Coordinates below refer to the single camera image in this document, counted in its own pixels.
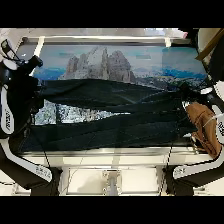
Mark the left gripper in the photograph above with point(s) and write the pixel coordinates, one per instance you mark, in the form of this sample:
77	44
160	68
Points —
34	62

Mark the black pants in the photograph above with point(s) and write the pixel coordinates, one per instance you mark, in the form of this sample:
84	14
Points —
100	133

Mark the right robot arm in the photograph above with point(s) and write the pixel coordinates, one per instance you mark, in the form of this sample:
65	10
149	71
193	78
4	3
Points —
186	170

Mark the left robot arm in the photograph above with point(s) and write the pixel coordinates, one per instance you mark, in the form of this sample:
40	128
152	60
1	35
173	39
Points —
6	116

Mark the brown garment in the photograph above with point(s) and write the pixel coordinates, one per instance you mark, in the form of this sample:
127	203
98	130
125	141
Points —
203	123

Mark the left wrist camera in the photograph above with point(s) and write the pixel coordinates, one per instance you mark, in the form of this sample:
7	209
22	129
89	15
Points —
5	45

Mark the silver frame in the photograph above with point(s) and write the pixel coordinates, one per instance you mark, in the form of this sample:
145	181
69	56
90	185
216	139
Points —
110	180

